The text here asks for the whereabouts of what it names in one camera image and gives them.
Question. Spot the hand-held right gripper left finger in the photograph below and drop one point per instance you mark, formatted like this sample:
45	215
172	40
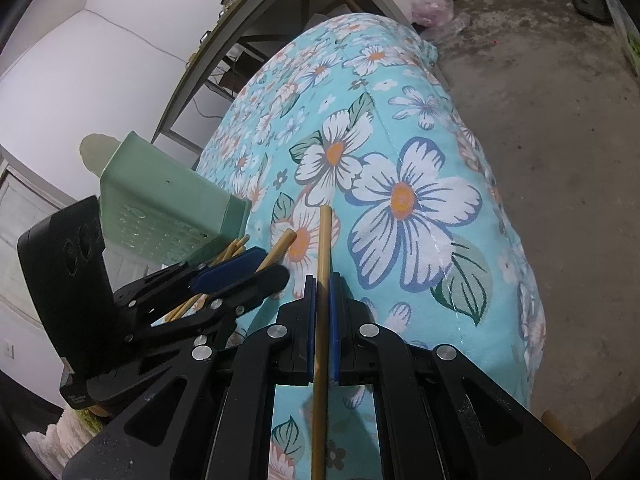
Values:
310	320

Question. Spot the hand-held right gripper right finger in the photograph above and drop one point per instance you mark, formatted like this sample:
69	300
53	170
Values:
336	330

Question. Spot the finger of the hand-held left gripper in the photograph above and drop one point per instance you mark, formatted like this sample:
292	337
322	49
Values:
230	270
265	282

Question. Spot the bundle of bamboo chopsticks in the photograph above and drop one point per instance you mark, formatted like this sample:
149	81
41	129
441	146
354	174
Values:
282	245

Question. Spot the single bamboo chopstick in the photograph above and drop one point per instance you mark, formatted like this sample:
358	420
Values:
325	240

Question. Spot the green plastic utensil holder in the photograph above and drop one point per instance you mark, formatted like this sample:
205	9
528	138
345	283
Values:
165	195

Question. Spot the beige soup ladle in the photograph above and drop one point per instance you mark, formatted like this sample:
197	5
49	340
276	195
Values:
97	152

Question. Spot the blue floral blanket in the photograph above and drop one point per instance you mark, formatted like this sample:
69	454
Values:
400	200

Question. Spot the pink translucent plastic bag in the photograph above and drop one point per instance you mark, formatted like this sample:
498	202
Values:
430	7

